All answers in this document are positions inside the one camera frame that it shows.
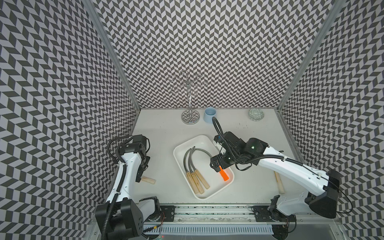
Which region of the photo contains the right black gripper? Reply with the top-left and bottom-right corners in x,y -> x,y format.
209,149 -> 242,173

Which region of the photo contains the orange handle sickle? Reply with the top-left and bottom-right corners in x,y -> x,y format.
219,167 -> 230,182

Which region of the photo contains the white rectangular storage tray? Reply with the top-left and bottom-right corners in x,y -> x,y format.
173,135 -> 235,201

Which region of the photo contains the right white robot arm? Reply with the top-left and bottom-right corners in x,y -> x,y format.
210,132 -> 342,222

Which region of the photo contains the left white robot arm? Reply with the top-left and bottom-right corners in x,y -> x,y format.
95,135 -> 162,240

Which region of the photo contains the blue blade wooden sickle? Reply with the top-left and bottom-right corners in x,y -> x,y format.
141,176 -> 156,185

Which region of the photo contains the green patterned small bowl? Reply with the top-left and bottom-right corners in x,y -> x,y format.
248,108 -> 265,122

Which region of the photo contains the light blue mug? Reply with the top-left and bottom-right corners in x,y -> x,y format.
203,107 -> 217,124

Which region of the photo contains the chrome mug tree stand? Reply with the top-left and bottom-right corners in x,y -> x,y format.
170,71 -> 203,125

